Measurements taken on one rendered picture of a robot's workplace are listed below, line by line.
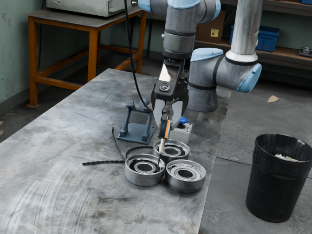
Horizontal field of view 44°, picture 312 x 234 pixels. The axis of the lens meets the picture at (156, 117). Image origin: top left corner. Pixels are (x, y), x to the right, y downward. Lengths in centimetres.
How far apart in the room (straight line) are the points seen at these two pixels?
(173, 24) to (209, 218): 152
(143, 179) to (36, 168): 28
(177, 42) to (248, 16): 48
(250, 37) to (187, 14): 50
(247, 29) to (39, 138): 77
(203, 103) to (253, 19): 36
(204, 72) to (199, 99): 11
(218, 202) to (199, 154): 125
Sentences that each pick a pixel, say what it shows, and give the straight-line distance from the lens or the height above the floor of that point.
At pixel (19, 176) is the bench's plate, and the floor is 80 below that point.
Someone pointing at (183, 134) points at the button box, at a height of 83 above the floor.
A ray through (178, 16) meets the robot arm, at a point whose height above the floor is 122.
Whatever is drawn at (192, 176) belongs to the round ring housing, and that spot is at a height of 83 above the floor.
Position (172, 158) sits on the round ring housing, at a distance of 106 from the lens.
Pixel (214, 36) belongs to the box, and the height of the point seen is 52.
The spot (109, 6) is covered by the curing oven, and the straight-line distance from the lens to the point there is 318.
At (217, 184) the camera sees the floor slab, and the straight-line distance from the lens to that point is 258.
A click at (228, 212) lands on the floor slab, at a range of 235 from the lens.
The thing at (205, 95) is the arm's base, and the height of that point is 86.
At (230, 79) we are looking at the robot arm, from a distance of 142.
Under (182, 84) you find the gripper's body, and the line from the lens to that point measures 96.
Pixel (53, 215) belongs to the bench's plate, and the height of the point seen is 80.
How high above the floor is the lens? 136
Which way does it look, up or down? 24 degrees down
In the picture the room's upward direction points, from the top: 7 degrees clockwise
